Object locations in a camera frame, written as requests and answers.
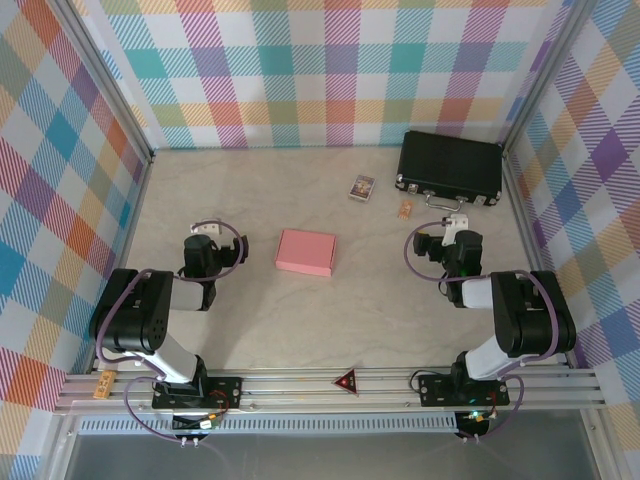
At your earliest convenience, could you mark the pink paper box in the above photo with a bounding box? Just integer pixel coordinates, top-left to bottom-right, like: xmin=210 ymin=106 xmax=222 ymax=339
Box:
xmin=273 ymin=228 xmax=337 ymax=279

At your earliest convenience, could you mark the black carrying case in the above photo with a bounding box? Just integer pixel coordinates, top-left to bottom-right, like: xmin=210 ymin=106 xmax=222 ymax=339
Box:
xmin=393 ymin=130 xmax=504 ymax=214

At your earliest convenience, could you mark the red triangle light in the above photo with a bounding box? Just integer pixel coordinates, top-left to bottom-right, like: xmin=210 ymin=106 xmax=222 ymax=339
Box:
xmin=333 ymin=368 xmax=359 ymax=398

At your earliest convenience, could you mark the orange label block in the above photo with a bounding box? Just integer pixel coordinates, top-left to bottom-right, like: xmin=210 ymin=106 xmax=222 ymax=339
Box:
xmin=94 ymin=369 xmax=119 ymax=400

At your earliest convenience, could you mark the black connector board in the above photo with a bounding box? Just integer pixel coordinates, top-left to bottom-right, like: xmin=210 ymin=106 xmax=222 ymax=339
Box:
xmin=172 ymin=412 xmax=221 ymax=434
xmin=457 ymin=409 xmax=494 ymax=439

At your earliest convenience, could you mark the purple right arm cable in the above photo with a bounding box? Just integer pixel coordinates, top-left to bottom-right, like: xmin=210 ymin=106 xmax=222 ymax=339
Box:
xmin=403 ymin=221 xmax=561 ymax=444

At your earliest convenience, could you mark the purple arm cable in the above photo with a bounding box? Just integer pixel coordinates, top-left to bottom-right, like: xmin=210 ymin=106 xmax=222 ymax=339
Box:
xmin=403 ymin=221 xmax=561 ymax=444
xmin=94 ymin=219 xmax=251 ymax=444

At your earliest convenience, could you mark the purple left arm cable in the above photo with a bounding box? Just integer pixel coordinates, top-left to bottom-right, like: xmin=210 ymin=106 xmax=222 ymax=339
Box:
xmin=94 ymin=219 xmax=251 ymax=444

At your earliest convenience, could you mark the aluminium side rail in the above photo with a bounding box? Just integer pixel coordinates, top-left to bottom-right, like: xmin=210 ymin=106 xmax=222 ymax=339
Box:
xmin=502 ymin=149 xmax=574 ymax=369
xmin=87 ymin=149 xmax=155 ymax=375

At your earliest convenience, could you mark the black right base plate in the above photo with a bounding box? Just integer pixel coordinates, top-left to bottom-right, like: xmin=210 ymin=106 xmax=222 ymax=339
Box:
xmin=416 ymin=372 xmax=511 ymax=407

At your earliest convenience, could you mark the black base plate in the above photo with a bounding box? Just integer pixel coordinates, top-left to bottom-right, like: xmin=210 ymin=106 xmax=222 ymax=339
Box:
xmin=416 ymin=372 xmax=511 ymax=407
xmin=151 ymin=375 xmax=245 ymax=412

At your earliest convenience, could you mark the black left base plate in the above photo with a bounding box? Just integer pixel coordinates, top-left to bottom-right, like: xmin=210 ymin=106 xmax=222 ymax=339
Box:
xmin=151 ymin=375 xmax=245 ymax=412

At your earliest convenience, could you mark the aluminium frame rail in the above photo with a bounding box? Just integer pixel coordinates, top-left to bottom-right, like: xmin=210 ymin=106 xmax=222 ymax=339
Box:
xmin=52 ymin=367 xmax=609 ymax=416

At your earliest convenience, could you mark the grey slotted cable duct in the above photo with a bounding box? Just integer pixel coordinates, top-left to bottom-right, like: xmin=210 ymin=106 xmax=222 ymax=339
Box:
xmin=78 ymin=412 xmax=459 ymax=435

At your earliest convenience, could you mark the aluminium frame post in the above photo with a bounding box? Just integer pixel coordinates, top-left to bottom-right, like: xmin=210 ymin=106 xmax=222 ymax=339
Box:
xmin=49 ymin=0 xmax=156 ymax=169
xmin=499 ymin=0 xmax=599 ymax=161

